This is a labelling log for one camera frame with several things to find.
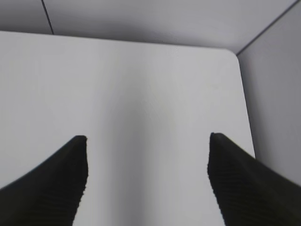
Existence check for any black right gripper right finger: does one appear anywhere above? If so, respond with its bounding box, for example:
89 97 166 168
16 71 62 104
207 133 301 226

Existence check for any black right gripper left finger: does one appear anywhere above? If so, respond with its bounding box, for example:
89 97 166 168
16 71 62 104
0 136 88 226

